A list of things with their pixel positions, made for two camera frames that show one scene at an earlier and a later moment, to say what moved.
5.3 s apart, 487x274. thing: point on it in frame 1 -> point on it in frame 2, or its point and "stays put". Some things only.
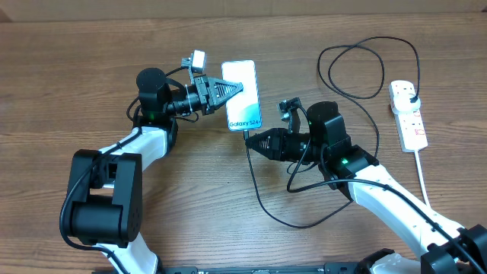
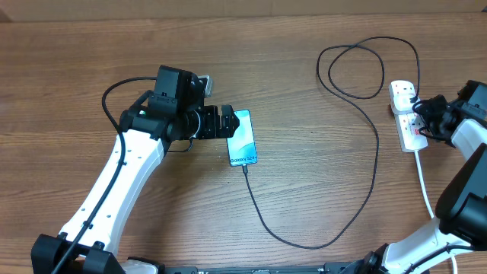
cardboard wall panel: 33,11 stays put
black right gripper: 278,150 -> 435,103
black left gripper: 202,83 -> 212,129
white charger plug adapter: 401,100 stays put
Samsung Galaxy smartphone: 243,111 -> 241,146
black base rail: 342,268 stays put
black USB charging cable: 346,99 -> 347,95
